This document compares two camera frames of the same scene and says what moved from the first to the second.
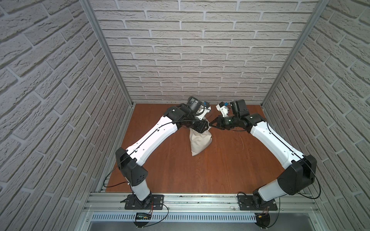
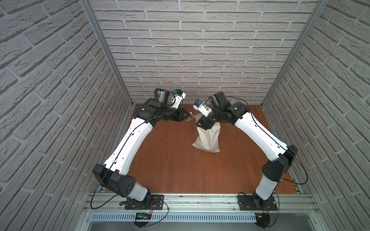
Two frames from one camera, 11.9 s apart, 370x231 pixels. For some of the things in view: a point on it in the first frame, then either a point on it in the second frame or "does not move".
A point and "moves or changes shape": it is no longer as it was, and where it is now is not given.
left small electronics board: x=143 y=216 does not move
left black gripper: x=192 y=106 to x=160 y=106
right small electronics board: x=263 y=220 does not move
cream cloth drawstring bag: x=199 y=141 moves or changes shape
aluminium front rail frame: x=146 y=210 does not move
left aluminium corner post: x=86 y=5 does not move
